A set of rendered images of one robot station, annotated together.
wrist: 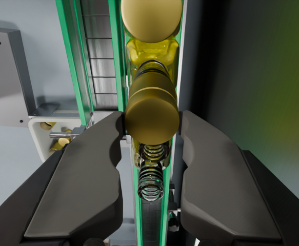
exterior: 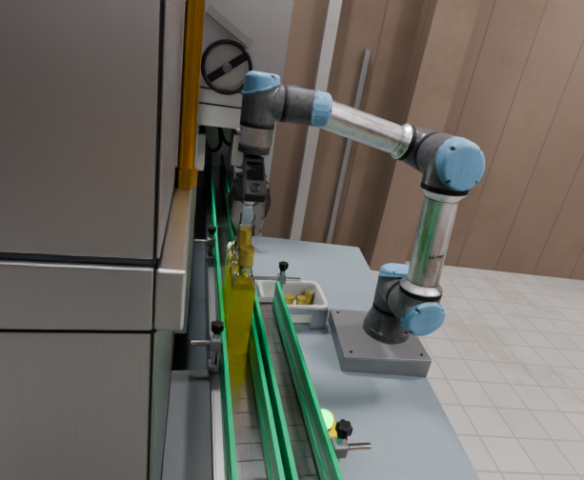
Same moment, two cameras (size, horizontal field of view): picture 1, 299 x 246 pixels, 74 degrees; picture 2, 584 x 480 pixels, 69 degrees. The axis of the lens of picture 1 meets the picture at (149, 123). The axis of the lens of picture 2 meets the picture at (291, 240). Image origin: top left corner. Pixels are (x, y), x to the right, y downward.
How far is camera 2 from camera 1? 0.91 m
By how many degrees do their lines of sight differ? 36
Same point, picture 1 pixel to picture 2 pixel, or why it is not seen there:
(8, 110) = (347, 318)
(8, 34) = (344, 356)
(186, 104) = (191, 328)
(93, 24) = (274, 339)
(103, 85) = (267, 314)
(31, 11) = (331, 381)
